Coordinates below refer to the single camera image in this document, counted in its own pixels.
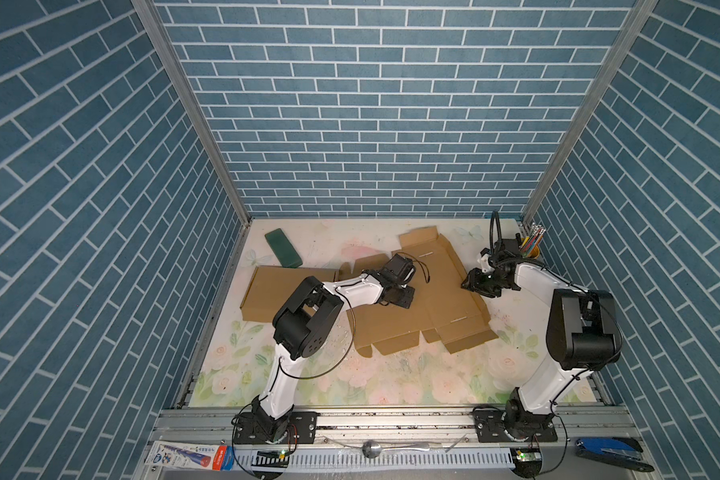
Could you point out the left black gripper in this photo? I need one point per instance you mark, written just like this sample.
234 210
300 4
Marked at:
408 297

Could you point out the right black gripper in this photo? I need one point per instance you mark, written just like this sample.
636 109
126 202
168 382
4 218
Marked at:
473 276

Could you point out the cardboard box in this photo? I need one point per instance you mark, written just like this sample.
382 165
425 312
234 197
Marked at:
271 286
441 310

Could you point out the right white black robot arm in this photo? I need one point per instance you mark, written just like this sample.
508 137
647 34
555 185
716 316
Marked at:
582 337

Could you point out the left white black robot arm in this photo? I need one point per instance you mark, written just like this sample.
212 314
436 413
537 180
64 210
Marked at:
303 324

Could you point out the yellow pen cup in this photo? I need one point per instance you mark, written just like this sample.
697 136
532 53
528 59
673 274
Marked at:
530 248

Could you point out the pens in cup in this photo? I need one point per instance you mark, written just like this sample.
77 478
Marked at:
536 232

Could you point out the green rectangular sponge block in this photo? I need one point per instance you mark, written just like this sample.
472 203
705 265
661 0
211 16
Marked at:
283 249

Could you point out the metal spoon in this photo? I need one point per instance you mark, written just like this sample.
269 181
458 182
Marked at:
372 449

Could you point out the blue black pliers tool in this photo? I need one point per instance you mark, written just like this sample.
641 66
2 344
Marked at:
622 452

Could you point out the white blue product package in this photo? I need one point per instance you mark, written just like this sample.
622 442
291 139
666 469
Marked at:
177 455

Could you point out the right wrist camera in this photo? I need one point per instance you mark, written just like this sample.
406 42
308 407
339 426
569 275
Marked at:
485 265

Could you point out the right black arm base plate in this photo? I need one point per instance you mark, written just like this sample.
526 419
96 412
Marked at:
494 426

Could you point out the white slotted cable duct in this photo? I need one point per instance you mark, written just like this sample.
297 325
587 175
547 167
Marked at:
348 460

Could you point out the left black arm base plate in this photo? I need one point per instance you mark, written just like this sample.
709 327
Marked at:
258 428

